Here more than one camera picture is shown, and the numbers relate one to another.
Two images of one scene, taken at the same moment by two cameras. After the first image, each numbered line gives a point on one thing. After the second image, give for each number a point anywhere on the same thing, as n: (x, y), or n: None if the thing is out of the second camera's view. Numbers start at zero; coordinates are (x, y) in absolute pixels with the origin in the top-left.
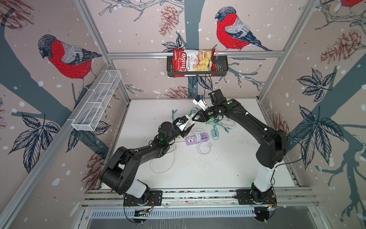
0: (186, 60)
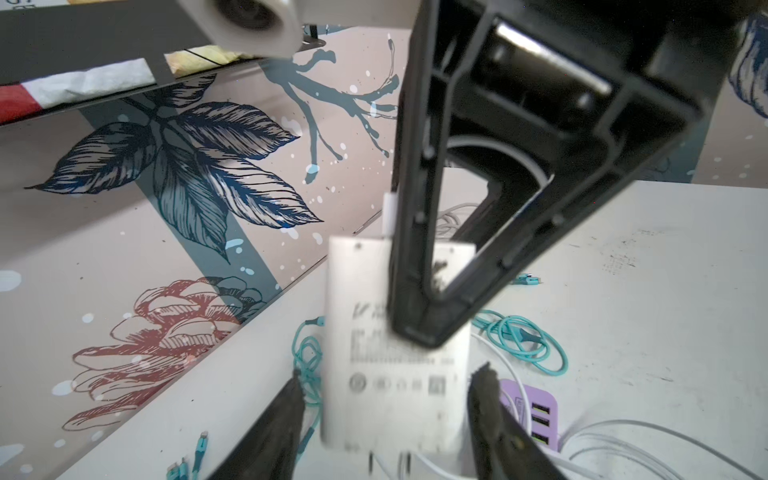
0: (21, 98)
